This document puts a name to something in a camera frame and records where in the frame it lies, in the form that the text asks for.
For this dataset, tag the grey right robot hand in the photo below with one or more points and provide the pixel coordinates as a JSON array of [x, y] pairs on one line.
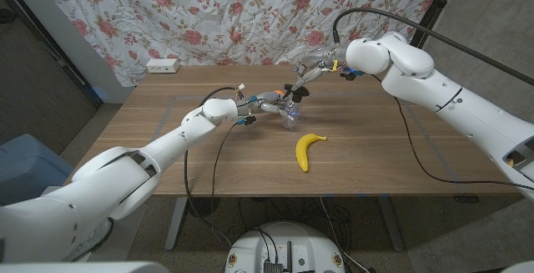
[[321, 61]]

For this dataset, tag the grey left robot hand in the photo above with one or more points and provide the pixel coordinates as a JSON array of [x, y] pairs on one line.
[[269, 99]]

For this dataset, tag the clear spray bottle black nozzle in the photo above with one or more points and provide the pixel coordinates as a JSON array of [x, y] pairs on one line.
[[298, 93]]

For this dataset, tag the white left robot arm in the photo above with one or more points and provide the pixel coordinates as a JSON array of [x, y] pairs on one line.
[[175, 143]]

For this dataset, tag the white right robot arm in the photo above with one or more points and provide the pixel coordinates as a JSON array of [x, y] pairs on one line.
[[425, 81]]

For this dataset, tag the yellow toy banana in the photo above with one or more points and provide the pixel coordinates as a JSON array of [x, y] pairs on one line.
[[302, 150]]

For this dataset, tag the orange fruit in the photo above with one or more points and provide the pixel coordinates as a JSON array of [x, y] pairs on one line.
[[278, 93]]

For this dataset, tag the floral backdrop cloth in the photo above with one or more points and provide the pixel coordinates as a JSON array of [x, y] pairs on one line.
[[208, 14]]

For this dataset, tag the white power strip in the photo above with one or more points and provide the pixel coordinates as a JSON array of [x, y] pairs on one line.
[[162, 65]]

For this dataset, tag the black round table foot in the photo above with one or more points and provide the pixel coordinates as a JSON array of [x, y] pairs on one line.
[[203, 206]]

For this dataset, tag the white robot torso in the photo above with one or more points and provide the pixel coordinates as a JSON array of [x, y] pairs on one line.
[[288, 239]]

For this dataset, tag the white table leg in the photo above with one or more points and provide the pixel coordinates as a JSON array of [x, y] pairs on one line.
[[177, 223]]

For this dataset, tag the grey table leg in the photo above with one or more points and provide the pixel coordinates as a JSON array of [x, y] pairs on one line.
[[390, 223]]

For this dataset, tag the black slanted bar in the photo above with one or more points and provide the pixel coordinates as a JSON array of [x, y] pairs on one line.
[[71, 70]]

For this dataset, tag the white slanted panel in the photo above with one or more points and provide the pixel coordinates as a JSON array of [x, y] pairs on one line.
[[62, 35]]

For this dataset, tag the blue bin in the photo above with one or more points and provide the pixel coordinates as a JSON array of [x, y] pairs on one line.
[[25, 164]]

